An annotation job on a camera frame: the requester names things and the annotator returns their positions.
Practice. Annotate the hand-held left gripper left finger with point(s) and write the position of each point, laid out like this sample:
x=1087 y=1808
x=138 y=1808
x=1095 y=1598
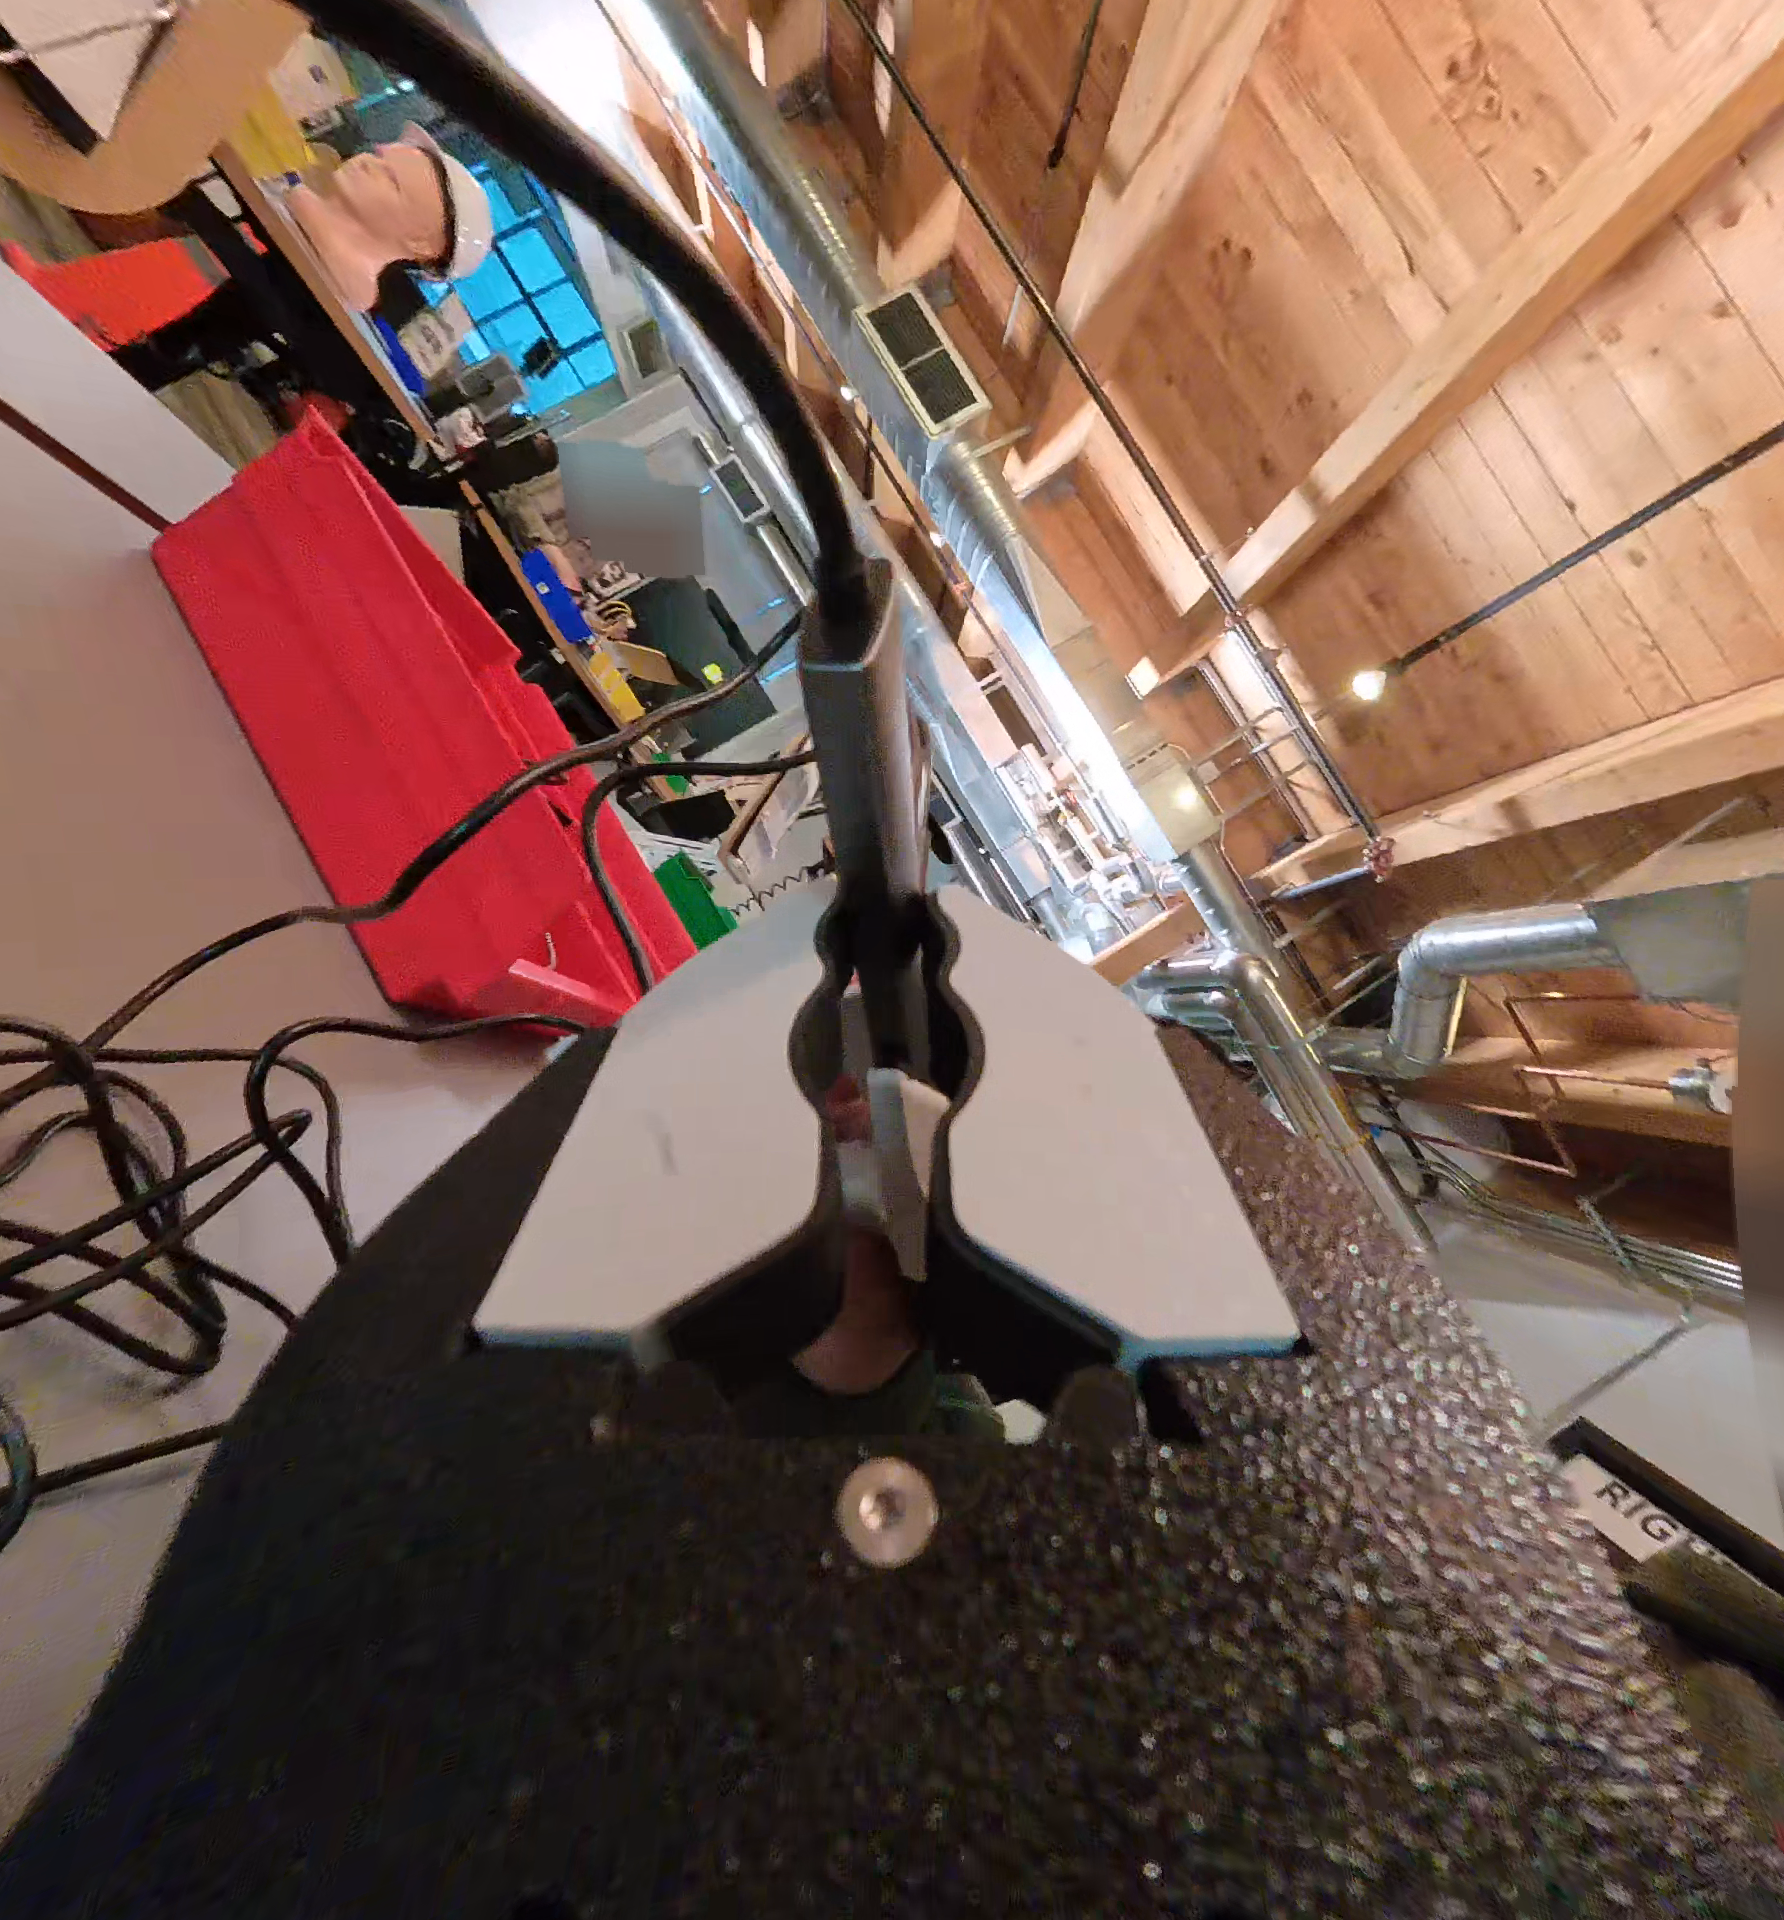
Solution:
x=666 y=1171

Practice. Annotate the green bin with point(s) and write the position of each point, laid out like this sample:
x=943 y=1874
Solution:
x=690 y=902

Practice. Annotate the silver ventilation duct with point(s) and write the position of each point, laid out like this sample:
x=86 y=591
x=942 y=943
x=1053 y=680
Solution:
x=982 y=511

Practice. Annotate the red plastic bin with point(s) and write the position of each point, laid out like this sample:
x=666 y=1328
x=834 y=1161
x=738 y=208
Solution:
x=352 y=676

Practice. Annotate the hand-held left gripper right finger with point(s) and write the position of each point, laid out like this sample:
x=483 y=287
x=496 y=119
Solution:
x=1103 y=1171

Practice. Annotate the mannequin head with helmet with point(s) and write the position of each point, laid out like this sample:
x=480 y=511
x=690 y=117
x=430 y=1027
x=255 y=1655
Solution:
x=383 y=210

